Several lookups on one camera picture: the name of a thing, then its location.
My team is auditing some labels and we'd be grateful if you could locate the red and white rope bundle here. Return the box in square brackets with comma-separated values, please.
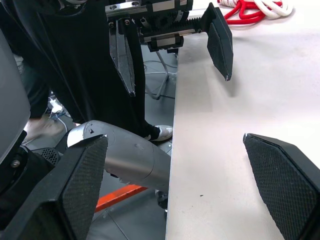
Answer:
[217, 0, 294, 20]

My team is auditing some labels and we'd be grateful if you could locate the grey robot torso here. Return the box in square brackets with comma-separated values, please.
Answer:
[0, 29, 31, 165]

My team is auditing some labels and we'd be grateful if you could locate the white person's shoe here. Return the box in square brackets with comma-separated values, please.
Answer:
[21, 116, 66, 144]
[149, 124, 174, 142]

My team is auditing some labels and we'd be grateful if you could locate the white and blue cable bundle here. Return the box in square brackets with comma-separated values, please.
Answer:
[46, 96, 72, 124]

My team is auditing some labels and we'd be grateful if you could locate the grey metal chair frame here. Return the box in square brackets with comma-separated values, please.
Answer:
[145, 48, 180, 101]

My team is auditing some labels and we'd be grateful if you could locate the black robot hip joint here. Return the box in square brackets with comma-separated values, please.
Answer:
[0, 129, 66, 208]

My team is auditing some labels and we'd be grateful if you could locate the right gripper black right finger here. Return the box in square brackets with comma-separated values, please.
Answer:
[243, 132, 320, 240]

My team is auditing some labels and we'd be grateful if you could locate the orange metal bar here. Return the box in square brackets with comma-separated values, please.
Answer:
[94, 184, 149, 213]

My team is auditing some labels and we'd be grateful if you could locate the silver robot leg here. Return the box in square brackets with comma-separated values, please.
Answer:
[66, 119, 174, 194]

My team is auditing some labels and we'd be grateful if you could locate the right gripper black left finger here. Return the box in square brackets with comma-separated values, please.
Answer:
[0, 134, 109, 240]

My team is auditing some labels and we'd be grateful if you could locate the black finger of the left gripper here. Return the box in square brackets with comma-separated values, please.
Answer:
[199, 2, 234, 82]
[108, 19, 138, 98]

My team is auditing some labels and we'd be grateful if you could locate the person in black clothes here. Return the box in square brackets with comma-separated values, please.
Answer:
[0, 0, 161, 142]

